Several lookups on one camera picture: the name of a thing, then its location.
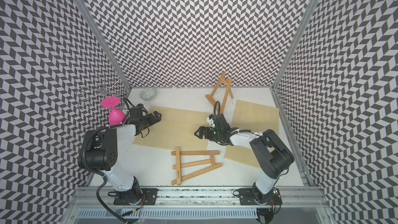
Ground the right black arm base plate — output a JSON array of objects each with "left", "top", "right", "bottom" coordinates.
[{"left": 238, "top": 187, "right": 283, "bottom": 206}]

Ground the near wooden easel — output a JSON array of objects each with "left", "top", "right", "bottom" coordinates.
[{"left": 171, "top": 147, "right": 222, "bottom": 186}]

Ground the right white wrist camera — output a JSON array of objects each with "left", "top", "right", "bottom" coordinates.
[{"left": 206, "top": 114, "right": 219, "bottom": 129}]

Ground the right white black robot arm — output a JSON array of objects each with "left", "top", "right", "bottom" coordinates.
[{"left": 194, "top": 114, "right": 294, "bottom": 205}]

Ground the metal wire glass rack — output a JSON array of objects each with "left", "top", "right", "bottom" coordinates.
[{"left": 76, "top": 74, "right": 131, "bottom": 110}]

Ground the pink plastic wine glass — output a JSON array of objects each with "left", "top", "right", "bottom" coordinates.
[{"left": 102, "top": 96, "right": 125, "bottom": 125}]

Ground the aluminium front rail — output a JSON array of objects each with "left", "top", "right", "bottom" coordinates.
[{"left": 62, "top": 186, "right": 333, "bottom": 224}]

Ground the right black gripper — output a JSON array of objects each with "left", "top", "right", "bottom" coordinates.
[{"left": 194, "top": 127, "right": 222, "bottom": 142}]

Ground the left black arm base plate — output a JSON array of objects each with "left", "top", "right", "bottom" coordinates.
[{"left": 108, "top": 188, "right": 159, "bottom": 206}]

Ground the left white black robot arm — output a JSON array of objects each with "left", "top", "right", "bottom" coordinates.
[{"left": 78, "top": 104, "right": 162, "bottom": 205}]

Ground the small wooden easel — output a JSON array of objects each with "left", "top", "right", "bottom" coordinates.
[{"left": 205, "top": 72, "right": 234, "bottom": 113}]

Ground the plywood board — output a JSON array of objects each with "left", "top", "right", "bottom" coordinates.
[
  {"left": 133, "top": 106, "right": 210, "bottom": 151},
  {"left": 224, "top": 100, "right": 279, "bottom": 168}
]

